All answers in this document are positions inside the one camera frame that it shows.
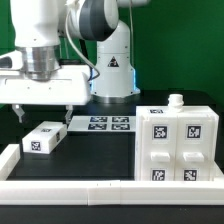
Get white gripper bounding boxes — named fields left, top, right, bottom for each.
left=0, top=65, right=91, bottom=125

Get white block with tags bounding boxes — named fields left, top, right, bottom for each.
left=22, top=121, right=67, bottom=154

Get white cabinet body box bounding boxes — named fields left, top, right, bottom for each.
left=134, top=94, right=219, bottom=181

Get white cabinet door with knob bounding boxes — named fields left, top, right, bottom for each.
left=141, top=115, right=177, bottom=181

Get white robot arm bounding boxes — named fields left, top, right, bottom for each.
left=0, top=0, right=150, bottom=119

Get flat white panel with tags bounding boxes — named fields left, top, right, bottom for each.
left=68, top=116, right=136, bottom=132

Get white U-shaped fence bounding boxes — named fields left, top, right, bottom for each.
left=0, top=144, right=224, bottom=206

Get white cable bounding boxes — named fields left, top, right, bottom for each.
left=65, top=0, right=101, bottom=83

